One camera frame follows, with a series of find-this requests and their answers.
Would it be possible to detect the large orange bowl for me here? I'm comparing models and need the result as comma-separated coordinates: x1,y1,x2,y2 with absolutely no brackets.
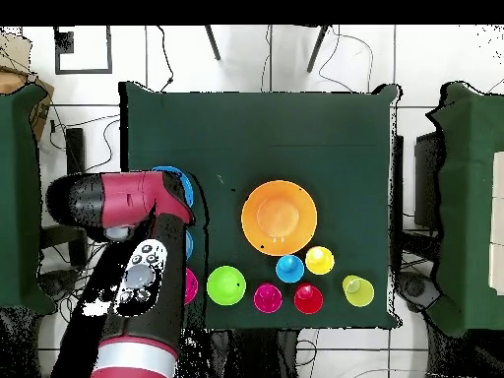
240,179,319,257

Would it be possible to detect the large blue bowl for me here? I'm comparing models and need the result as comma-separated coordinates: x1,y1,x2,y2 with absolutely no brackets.
151,165,196,208

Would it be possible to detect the blue cup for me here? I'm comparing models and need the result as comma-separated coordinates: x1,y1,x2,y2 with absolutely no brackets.
275,254,305,284

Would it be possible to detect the dark green table cloth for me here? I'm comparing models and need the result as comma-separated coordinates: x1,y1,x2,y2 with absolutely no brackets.
118,81,403,332

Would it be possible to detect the green bowl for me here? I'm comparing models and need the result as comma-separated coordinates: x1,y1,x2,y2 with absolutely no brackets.
206,265,248,307

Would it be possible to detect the small yellow orange cup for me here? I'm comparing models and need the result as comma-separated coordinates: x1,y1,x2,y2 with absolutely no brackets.
304,245,336,276

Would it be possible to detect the pink cup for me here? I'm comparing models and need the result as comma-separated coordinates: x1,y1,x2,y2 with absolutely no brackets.
253,283,284,315

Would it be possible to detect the pink bowl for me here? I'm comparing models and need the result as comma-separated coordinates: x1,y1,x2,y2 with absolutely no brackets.
183,267,200,306

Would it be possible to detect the red cup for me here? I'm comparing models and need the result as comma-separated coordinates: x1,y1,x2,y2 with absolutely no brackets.
293,282,325,315

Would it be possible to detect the pale yellow cup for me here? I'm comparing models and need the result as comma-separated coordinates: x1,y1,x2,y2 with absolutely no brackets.
341,274,376,308

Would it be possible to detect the black computer case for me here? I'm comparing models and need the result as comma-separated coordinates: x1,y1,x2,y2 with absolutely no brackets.
412,131,444,229

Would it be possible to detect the grey chair base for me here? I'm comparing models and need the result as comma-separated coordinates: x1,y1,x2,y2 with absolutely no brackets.
395,271,441,314
36,271,80,300

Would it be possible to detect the green cloth side table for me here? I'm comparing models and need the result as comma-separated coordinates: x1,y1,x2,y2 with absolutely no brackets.
424,81,504,338
0,84,56,316

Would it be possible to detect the cardboard box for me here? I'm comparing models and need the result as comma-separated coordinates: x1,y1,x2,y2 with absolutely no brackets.
0,32,55,143

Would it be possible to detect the black cable with plug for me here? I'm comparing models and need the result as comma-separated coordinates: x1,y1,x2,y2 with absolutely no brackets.
156,25,175,93

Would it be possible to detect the camera tripod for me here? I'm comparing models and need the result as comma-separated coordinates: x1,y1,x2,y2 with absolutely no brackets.
203,24,329,75

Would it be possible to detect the black metal frame bar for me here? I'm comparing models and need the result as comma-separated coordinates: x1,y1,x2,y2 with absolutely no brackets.
40,127,89,269

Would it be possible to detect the black square floor frame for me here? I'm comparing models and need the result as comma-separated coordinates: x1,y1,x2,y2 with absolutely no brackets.
53,26,113,75

